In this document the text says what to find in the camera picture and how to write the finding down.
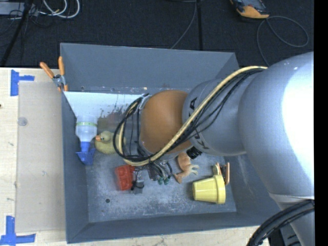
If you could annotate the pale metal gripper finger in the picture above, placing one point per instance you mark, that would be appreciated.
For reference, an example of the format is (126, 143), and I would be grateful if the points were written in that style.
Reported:
(138, 188)
(138, 175)

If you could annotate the red toy brick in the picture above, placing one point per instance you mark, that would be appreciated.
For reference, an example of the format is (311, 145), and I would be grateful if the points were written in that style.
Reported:
(123, 177)

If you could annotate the grey metal bin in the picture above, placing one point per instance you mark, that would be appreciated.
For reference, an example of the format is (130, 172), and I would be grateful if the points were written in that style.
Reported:
(164, 201)

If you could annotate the orange toy animal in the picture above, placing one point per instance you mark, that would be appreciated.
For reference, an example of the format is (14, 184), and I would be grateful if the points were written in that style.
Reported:
(185, 166)

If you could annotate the yellow rubber duck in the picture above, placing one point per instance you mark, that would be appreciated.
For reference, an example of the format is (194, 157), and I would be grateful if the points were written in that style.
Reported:
(105, 143)

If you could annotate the yellow plastic cup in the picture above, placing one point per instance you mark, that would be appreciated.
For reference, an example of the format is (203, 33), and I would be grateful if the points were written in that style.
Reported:
(210, 189)

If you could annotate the clear spray bottle blue nozzle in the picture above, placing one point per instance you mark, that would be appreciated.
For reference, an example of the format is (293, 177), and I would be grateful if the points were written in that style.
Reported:
(85, 132)

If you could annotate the pale wood flat board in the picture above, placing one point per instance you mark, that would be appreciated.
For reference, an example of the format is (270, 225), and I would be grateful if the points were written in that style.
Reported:
(38, 150)

